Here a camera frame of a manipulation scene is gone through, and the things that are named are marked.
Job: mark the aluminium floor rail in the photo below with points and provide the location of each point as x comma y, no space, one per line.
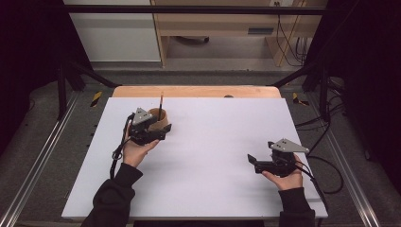
34,164
350,176

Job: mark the brown cup with animal figure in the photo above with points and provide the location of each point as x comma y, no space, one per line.
162,123

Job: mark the white cabinet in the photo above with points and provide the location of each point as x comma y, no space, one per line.
116,38

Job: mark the person's left hand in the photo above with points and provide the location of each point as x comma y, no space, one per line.
135,154

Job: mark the black metal stand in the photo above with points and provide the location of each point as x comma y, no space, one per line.
323,94
61,91

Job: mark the wooden desk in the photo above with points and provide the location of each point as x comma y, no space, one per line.
217,23

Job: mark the black horizontal frame bar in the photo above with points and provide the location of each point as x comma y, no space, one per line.
189,9

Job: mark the black pen with wooden end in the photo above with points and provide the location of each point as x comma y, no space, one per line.
160,105

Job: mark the grey desk label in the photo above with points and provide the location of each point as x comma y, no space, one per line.
260,31

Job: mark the person's right hand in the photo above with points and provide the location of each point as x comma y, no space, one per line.
288,183

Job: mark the yellow black tape marker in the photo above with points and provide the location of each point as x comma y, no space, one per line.
96,98
297,99

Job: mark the white board sheet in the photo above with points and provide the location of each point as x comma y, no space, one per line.
205,189

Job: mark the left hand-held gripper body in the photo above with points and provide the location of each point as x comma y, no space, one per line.
145,134

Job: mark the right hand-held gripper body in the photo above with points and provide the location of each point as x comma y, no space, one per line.
279,164

